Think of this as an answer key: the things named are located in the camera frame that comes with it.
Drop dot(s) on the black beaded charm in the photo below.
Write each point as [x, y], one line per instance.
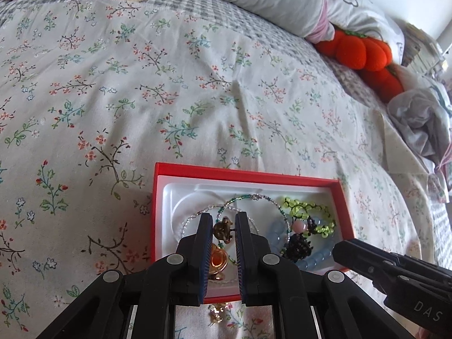
[296, 247]

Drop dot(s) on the cream cloth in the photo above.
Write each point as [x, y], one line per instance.
[399, 141]

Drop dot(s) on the orange pumpkin plush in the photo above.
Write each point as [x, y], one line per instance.
[360, 53]

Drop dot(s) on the white pillow pink stripes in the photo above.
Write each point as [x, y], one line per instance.
[360, 10]

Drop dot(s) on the white crumpled cloth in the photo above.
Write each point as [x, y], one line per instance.
[420, 120]

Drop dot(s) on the gold earring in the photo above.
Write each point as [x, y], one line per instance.
[216, 312]
[217, 259]

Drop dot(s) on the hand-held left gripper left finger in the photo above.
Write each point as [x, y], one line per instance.
[204, 254]

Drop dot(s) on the stack of books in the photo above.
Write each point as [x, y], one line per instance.
[420, 53]

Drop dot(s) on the red cardboard box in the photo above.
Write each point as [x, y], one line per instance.
[212, 174]

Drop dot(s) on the pink bead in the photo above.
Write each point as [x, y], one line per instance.
[298, 225]

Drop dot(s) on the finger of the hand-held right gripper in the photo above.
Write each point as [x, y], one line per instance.
[360, 257]

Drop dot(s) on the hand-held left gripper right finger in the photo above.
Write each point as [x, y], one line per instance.
[241, 254]

